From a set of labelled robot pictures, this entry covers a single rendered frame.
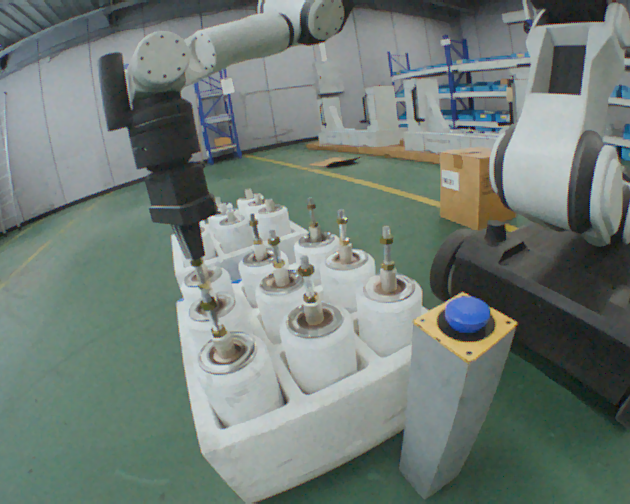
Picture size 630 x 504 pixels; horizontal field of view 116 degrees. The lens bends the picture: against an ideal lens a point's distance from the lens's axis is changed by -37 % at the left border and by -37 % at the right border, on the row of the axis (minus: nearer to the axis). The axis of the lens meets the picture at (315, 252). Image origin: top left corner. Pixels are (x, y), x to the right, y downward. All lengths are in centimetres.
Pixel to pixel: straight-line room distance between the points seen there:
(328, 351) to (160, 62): 38
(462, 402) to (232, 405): 25
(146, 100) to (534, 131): 49
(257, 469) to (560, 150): 56
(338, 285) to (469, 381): 30
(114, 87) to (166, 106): 7
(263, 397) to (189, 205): 24
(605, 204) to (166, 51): 54
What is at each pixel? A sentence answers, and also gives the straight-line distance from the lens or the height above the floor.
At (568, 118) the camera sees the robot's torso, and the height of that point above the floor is 48.
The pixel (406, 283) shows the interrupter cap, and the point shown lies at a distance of 45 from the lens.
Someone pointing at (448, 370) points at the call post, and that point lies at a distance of 27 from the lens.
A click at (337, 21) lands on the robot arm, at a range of 53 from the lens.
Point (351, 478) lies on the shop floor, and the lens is 53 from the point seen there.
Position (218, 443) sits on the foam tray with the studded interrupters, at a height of 18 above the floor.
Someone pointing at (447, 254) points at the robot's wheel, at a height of 17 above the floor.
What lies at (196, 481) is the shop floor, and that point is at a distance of 60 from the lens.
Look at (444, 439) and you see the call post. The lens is 34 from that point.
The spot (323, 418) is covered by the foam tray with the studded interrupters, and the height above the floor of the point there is 16.
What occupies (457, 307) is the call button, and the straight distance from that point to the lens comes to 27.
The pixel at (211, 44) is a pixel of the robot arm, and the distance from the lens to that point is 44.
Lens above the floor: 49
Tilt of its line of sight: 24 degrees down
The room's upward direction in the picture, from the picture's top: 9 degrees counter-clockwise
